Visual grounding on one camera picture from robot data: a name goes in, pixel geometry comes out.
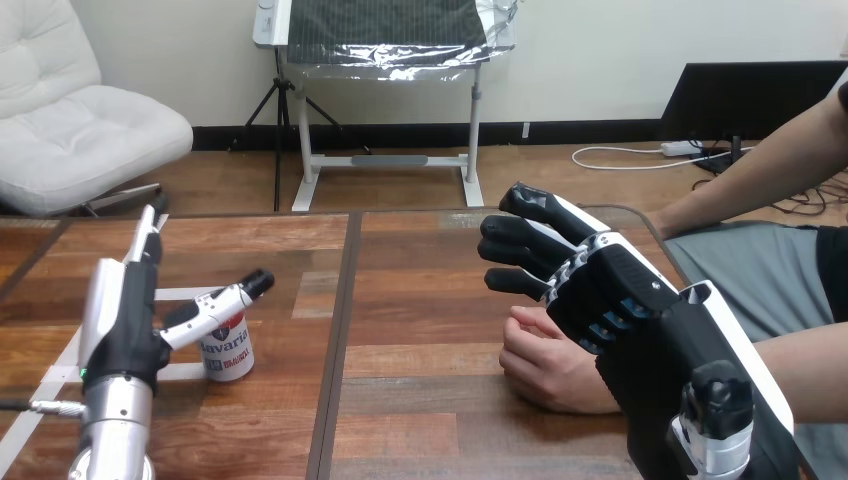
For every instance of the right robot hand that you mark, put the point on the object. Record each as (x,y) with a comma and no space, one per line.
(662,358)

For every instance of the white power strip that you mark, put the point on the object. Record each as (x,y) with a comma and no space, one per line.
(681,148)

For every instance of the foil sheet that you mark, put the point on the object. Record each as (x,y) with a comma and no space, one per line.
(397,63)

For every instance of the black tripod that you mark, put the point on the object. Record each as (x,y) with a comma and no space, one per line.
(281,126)

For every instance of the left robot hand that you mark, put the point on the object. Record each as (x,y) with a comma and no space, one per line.
(126,331)

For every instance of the white cushioned chair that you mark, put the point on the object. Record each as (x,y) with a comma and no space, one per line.
(73,126)

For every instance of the person's forearm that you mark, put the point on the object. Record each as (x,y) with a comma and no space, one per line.
(762,172)
(811,371)

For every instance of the red and white drink can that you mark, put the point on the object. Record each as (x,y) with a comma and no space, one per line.
(228,358)

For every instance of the dark screen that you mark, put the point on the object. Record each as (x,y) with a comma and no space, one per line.
(742,99)

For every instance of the white desk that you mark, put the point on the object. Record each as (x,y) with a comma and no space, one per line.
(387,161)

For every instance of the person's hand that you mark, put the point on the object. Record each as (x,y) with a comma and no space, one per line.
(550,371)

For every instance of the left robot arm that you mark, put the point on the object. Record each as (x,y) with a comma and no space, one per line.
(118,430)

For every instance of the person's body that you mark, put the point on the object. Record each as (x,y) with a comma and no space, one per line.
(762,278)

